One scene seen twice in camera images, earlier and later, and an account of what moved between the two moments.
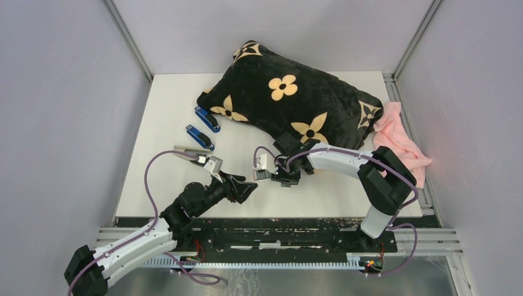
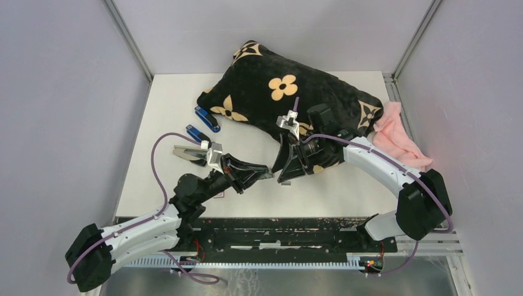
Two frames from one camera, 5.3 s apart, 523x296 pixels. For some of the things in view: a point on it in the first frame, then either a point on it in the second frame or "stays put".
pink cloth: x=391 y=133 stays put
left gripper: x=237 y=191 → x=229 y=162
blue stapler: x=208 y=119 stays put
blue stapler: x=200 y=137 stays put
